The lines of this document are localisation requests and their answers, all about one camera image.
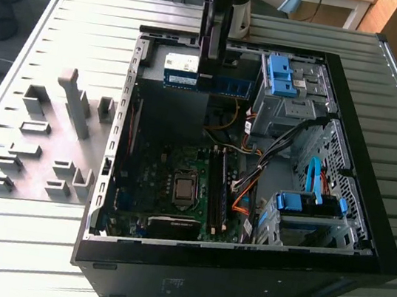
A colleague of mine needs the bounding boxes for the silver CPU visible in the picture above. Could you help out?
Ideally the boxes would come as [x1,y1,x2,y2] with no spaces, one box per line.
[172,177,197,203]

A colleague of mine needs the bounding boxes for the grey power supply unit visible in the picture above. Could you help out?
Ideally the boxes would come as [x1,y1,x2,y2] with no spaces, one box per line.
[127,39,217,157]

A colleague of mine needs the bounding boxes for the grey parts rack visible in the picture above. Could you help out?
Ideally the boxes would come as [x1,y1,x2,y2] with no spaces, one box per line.
[0,57,128,216]

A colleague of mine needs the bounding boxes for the black PC case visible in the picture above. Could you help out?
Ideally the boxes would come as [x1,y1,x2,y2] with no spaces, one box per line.
[64,18,397,297]

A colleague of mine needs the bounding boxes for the green motherboard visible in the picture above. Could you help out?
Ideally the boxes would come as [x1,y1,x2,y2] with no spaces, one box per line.
[103,131,259,255]

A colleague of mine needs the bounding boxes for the orange SATA wire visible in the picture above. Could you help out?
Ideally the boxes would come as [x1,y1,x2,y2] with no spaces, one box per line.
[229,187,253,216]

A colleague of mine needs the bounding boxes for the blue SATA wire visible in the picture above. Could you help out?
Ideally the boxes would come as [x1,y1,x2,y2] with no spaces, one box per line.
[302,155,331,208]

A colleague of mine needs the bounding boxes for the blue plastic drive bracket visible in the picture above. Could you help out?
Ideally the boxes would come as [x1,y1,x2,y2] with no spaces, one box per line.
[262,54,303,99]

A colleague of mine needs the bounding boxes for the metal CPU socket cover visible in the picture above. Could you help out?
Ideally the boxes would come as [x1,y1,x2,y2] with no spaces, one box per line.
[168,168,203,209]

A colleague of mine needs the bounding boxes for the blue disk carrier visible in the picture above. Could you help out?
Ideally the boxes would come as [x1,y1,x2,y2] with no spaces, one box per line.
[273,188,349,221]

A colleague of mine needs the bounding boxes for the black cable bundle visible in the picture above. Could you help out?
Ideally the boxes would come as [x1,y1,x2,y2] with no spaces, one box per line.
[231,106,329,206]

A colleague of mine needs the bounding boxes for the metal disk bay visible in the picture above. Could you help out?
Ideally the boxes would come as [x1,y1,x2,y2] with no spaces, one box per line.
[253,187,376,261]

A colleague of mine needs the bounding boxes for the yellow black wire bundle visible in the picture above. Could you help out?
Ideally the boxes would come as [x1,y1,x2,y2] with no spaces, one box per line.
[200,93,244,151]

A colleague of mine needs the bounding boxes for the black graphics card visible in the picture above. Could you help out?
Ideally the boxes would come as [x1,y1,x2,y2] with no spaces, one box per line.
[143,211,204,245]

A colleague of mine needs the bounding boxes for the metal drive cage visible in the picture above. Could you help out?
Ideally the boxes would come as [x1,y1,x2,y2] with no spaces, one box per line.
[248,52,346,149]

